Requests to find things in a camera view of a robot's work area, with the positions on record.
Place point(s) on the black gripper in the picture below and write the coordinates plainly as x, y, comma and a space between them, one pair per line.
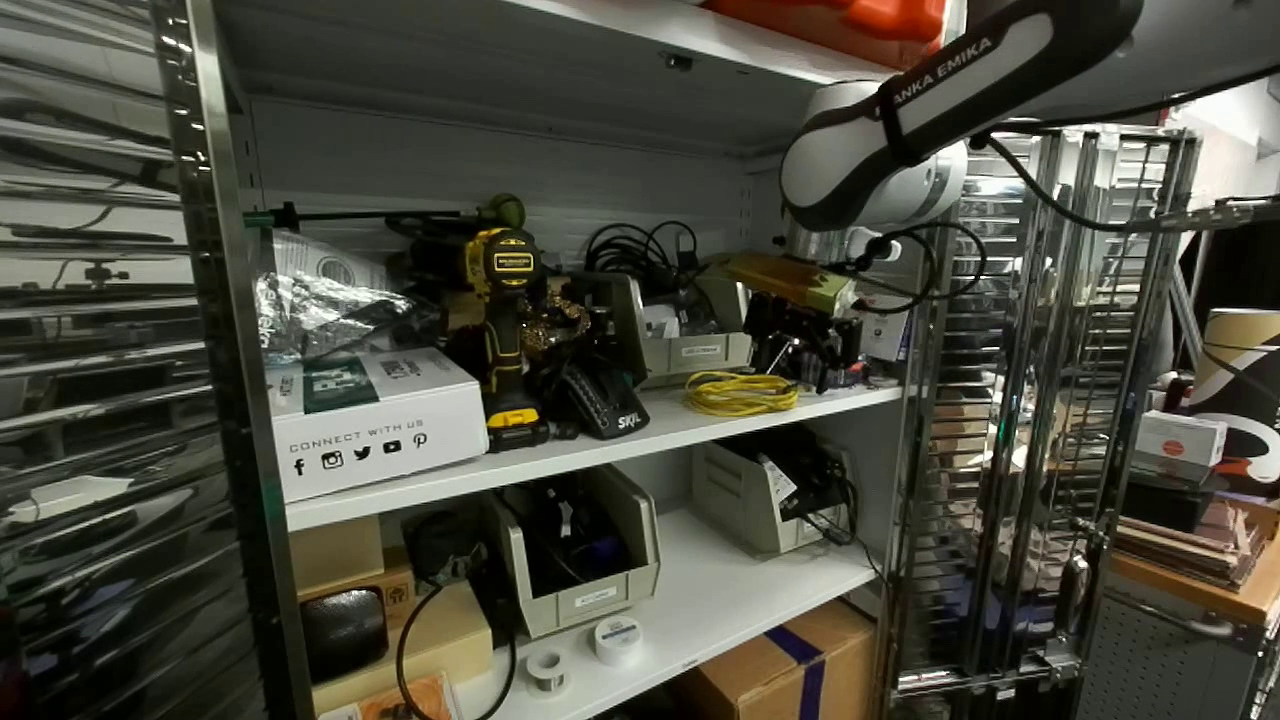
805, 323

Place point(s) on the white black Franka robot arm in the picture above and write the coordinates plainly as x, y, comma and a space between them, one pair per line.
881, 127

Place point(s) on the small white printed box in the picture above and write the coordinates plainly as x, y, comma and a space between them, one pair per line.
885, 338

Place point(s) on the cardboard box with blue tape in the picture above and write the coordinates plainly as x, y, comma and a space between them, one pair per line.
786, 664

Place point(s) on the white box with red logo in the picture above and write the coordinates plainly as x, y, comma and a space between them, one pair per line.
1183, 437

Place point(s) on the white box with social icons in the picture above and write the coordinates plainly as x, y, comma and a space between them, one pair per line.
383, 420

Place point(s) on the brown cardboard box stack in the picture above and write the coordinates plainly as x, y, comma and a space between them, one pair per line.
447, 641

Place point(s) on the grey storage bin with label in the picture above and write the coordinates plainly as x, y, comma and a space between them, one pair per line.
685, 350

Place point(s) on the black battery charger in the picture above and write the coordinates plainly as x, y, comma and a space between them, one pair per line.
601, 403

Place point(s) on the white shelf board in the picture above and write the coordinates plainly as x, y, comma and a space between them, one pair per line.
695, 603
601, 446

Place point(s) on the large grey open storage bin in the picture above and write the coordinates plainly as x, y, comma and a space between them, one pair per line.
582, 561

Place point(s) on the white tape roll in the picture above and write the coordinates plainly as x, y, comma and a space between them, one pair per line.
618, 641
547, 664

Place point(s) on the orange plastic case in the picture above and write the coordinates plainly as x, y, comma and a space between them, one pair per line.
853, 23

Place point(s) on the large beige tape roll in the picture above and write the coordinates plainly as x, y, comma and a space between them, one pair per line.
1243, 350

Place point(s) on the clear crumpled plastic bag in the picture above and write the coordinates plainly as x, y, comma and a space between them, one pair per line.
321, 311

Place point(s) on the black rounded pouch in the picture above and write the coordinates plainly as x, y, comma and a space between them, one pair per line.
341, 631

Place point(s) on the metal shelf upright post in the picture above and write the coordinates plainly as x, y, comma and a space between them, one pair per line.
227, 362

